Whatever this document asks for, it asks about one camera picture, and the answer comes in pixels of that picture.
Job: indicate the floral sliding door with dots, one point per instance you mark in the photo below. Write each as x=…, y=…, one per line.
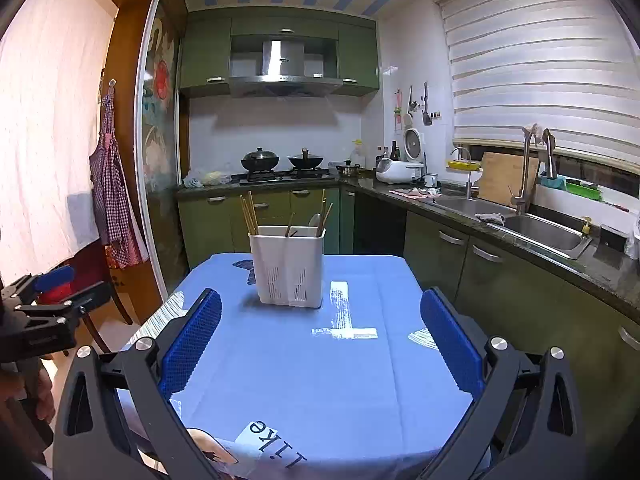
x=160, y=110

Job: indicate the steel double sink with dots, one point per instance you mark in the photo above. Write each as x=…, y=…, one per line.
x=540, y=230

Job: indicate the dark sauce bottles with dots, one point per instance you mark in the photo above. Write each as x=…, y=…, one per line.
x=394, y=152

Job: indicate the small curved faucet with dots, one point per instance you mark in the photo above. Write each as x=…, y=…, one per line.
x=468, y=175

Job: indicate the person's left hand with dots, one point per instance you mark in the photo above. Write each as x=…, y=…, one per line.
x=42, y=400

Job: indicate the red plaid apron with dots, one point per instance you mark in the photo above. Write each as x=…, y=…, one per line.
x=107, y=185

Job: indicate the blue printed tablecloth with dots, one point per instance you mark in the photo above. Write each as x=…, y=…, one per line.
x=310, y=385

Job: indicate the wooden cutting board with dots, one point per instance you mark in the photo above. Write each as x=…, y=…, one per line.
x=505, y=177

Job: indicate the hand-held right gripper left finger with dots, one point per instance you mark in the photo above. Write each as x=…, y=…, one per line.
x=192, y=345

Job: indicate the pink dish cloth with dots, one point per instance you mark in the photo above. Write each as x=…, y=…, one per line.
x=412, y=191

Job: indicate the dark wooden chair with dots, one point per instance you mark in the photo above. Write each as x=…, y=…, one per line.
x=95, y=265

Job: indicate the green upper kitchen cabinets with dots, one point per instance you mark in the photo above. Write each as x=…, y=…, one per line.
x=205, y=55

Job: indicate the white plastic utensil holder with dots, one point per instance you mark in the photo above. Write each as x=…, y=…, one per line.
x=285, y=260

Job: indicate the steel range hood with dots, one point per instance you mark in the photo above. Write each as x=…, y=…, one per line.
x=280, y=60

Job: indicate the grey rag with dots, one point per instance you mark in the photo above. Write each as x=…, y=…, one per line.
x=490, y=218

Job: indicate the plastic bag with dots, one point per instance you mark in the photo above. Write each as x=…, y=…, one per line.
x=210, y=178

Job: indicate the green tray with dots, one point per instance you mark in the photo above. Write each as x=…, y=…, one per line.
x=580, y=189

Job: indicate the hanging ladle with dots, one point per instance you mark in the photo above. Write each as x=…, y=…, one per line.
x=412, y=105

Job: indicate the white rice cooker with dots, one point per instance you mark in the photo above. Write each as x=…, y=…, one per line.
x=395, y=170

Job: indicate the yellow soap dispenser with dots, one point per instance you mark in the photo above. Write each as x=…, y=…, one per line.
x=585, y=229

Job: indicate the hanging black spatula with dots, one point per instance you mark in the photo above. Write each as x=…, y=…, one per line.
x=427, y=116

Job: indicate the black box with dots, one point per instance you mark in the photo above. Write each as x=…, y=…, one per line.
x=612, y=239

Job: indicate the slim steel faucet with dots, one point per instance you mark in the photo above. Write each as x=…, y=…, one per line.
x=550, y=155

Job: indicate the white cup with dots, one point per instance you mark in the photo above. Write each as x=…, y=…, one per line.
x=431, y=180

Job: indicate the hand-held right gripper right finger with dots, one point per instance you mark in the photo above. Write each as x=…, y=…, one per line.
x=450, y=345

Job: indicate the metal spoon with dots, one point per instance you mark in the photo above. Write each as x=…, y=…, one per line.
x=315, y=222

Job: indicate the small steel pot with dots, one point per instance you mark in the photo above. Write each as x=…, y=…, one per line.
x=349, y=169

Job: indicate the gas stove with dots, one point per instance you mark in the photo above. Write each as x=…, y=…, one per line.
x=300, y=175

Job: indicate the dark stone countertop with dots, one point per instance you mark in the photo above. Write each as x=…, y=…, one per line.
x=600, y=280

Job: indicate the yellow tray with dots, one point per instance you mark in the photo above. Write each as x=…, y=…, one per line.
x=462, y=164

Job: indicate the white curtain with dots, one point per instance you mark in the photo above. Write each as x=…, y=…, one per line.
x=45, y=135

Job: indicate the white striped window blind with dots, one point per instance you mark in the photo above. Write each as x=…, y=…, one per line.
x=540, y=60

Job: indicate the black wok with lid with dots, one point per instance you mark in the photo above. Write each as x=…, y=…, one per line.
x=306, y=161
x=260, y=161

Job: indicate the oil bottle with yellow cap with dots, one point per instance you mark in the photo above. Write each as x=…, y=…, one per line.
x=358, y=155

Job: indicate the tall steel faucet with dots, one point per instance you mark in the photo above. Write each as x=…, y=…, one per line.
x=525, y=170

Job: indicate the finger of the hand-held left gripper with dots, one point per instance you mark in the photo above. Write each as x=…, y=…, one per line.
x=80, y=300
x=55, y=277

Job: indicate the bunch of plain wooden chopsticks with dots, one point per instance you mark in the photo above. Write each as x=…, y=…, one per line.
x=248, y=215

